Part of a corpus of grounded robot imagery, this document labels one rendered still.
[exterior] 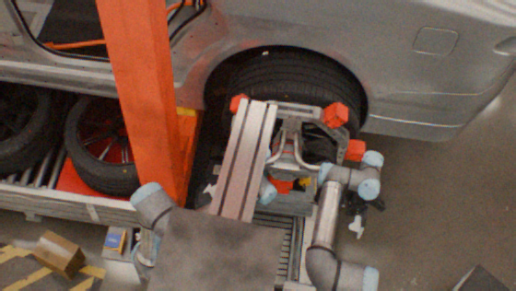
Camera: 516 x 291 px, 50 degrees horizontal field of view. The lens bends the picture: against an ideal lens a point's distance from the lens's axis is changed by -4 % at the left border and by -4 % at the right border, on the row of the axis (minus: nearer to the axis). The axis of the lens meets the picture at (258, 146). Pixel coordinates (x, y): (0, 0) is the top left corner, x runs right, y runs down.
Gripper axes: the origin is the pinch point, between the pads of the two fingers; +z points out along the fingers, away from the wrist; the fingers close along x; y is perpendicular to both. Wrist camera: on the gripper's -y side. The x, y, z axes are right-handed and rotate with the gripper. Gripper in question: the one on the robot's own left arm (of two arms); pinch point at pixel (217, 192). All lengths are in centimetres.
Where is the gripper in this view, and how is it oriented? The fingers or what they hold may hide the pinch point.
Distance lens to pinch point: 245.5
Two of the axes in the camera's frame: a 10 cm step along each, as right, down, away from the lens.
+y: 2.9, 8.3, -4.8
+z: -5.3, 5.6, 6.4
